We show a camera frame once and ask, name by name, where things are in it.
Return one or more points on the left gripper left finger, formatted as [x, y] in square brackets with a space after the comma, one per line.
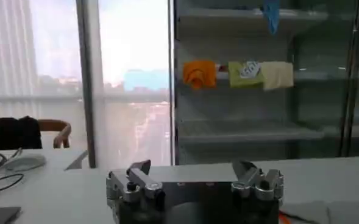
[142, 182]

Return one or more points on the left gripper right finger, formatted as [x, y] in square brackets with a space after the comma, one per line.
[255, 182]

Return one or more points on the grey printed T-shirt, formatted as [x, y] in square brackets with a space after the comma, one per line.
[328, 214]

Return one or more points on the metal shelf rack with clothes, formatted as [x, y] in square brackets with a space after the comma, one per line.
[243, 106]

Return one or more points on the brown wooden chair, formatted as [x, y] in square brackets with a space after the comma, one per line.
[60, 131]

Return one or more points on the pale grey computer mouse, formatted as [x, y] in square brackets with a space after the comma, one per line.
[25, 162]

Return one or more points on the grey metal pole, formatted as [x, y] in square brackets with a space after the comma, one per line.
[351, 91]

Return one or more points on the grey window frame post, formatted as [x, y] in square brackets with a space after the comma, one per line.
[87, 91]

